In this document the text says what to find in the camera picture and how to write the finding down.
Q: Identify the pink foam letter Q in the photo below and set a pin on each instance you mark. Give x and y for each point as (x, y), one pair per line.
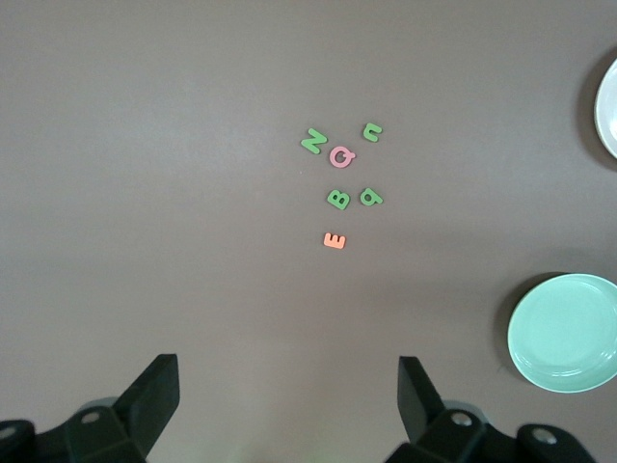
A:
(333, 159)

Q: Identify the green foam letter n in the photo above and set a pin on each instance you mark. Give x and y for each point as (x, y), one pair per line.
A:
(377, 128)
(313, 141)

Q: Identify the green plate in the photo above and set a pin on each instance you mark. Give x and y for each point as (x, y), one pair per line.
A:
(564, 333)

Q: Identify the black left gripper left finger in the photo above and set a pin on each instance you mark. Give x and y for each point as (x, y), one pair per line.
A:
(144, 400)

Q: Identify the beige plate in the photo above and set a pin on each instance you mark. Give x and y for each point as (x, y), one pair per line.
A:
(608, 111)

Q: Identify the green foam letter q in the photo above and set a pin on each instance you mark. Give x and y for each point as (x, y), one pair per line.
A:
(378, 198)

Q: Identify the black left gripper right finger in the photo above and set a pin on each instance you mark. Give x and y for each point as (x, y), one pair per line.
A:
(424, 415)

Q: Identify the brown table cover mat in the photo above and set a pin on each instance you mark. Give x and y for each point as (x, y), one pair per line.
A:
(144, 144)

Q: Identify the green foam letter B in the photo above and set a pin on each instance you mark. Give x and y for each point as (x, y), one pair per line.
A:
(338, 199)

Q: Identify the orange foam letter E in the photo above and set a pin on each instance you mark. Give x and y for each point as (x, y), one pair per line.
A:
(332, 240)

